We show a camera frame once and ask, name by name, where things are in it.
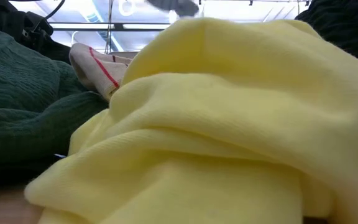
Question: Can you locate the yellow garment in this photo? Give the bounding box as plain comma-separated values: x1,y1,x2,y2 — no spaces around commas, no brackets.
23,17,358,224

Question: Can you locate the beige sock with red trim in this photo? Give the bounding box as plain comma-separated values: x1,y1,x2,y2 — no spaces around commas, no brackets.
69,42,133,102

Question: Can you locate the dark green garment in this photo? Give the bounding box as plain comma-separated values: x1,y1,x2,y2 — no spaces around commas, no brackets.
0,22,110,166

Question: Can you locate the dark navy garment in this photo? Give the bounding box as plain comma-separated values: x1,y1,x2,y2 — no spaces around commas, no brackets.
295,0,358,70

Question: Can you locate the black overhead crossbar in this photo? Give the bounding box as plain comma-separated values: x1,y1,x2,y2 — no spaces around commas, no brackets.
48,22,171,32

